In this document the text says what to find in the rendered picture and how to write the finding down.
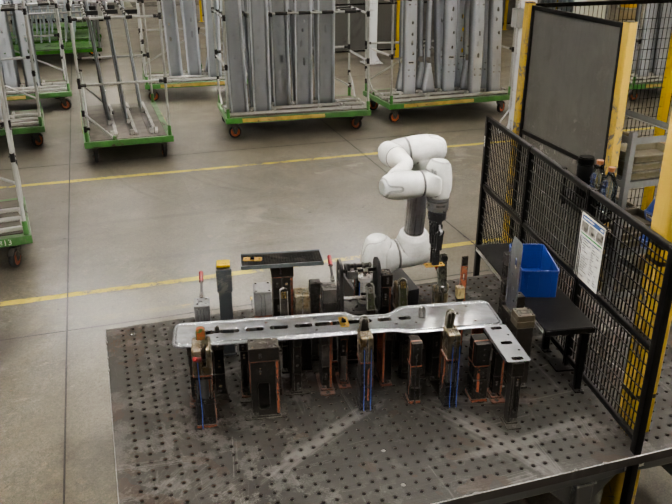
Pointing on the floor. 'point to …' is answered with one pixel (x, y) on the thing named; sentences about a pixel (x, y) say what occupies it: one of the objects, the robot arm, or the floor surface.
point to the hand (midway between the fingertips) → (434, 255)
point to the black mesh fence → (578, 280)
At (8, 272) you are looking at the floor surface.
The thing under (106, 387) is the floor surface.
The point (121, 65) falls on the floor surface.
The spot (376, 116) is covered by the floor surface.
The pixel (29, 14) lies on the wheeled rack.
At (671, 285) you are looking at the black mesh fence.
